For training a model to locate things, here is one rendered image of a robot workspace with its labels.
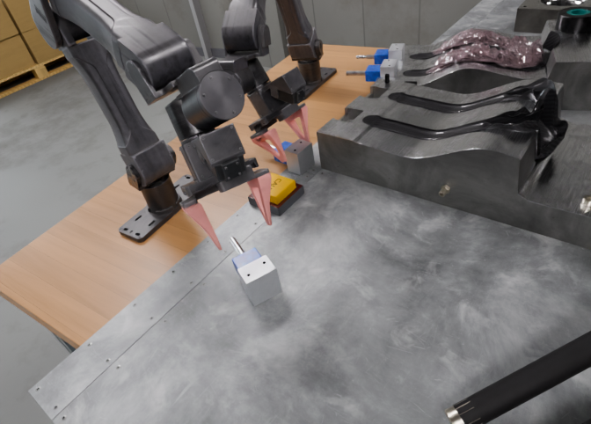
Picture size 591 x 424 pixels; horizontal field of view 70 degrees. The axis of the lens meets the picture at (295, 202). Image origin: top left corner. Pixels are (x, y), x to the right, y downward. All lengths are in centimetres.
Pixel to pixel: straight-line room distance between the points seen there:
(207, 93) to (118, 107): 32
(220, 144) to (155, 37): 18
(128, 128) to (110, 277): 26
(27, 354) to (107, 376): 134
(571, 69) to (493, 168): 41
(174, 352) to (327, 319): 22
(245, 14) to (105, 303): 57
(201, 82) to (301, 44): 71
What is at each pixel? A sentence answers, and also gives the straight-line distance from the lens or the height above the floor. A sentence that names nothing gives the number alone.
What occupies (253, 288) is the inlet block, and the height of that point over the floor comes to 84.
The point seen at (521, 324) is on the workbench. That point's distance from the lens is 65.
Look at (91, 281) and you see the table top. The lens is 84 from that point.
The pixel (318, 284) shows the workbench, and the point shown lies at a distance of 68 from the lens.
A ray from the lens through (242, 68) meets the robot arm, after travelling 82.
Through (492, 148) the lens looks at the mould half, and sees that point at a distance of 71.
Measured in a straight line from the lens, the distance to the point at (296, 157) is 87.
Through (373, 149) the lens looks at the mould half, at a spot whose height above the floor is 88.
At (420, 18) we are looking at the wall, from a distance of 312.
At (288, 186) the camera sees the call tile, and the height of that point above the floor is 83.
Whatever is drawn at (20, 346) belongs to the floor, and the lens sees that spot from 208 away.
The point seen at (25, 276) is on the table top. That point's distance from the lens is 94.
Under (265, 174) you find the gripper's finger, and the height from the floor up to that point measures 100.
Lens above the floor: 132
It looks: 39 degrees down
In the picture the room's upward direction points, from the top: 11 degrees counter-clockwise
